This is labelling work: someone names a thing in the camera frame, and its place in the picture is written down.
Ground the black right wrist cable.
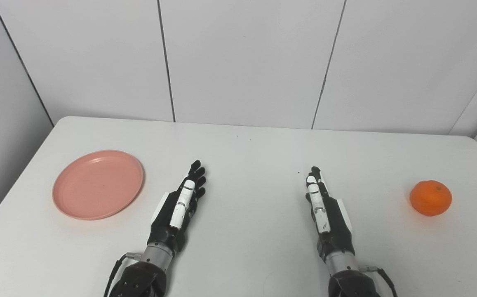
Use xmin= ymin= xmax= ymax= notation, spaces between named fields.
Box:
xmin=360 ymin=265 xmax=398 ymax=297

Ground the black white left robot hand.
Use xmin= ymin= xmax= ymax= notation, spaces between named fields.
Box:
xmin=147 ymin=160 xmax=207 ymax=253

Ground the pink round plate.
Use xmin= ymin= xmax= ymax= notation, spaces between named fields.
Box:
xmin=52 ymin=150 xmax=145 ymax=220

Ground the orange fruit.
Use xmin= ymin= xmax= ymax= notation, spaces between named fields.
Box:
xmin=410 ymin=180 xmax=453 ymax=217

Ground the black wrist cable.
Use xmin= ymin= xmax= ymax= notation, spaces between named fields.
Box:
xmin=360 ymin=265 xmax=398 ymax=297
xmin=103 ymin=252 xmax=142 ymax=297

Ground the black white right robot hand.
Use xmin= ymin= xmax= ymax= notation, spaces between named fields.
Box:
xmin=305 ymin=166 xmax=355 ymax=262

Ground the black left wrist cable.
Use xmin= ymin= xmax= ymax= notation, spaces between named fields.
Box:
xmin=103 ymin=252 xmax=142 ymax=297

